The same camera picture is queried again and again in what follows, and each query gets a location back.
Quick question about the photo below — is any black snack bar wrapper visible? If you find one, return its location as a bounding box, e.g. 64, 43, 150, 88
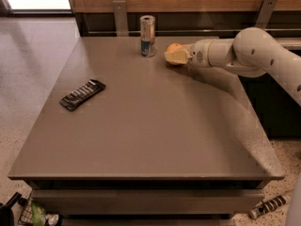
59, 79, 106, 111

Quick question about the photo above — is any silver blue redbull can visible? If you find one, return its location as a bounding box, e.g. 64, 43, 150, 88
140, 15, 155, 57

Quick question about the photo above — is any black white striped tool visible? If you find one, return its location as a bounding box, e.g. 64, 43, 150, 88
248, 193, 292, 219

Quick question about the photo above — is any wire basket with green bag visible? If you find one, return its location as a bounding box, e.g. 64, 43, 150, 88
18, 198, 61, 226

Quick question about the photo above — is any grey table drawer front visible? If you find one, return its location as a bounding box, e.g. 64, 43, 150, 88
31, 189, 263, 215

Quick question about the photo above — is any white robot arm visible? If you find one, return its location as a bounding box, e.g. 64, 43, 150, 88
165, 27, 301, 105

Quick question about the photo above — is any metal rail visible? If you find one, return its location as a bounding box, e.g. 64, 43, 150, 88
87, 29, 242, 37

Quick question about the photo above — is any left metal bracket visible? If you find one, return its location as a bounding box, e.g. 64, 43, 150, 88
113, 0, 129, 37

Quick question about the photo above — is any right metal bracket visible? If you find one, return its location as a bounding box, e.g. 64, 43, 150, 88
255, 0, 278, 29

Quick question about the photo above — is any metal bracket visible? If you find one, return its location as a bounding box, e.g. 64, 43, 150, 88
255, 0, 278, 29
113, 0, 129, 37

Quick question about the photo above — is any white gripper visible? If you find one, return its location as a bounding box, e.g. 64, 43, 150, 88
165, 39, 211, 68

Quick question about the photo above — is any orange fruit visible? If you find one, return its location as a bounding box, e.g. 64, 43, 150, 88
166, 43, 182, 65

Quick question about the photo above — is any black object on floor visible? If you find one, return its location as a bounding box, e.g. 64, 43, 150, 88
0, 192, 22, 226

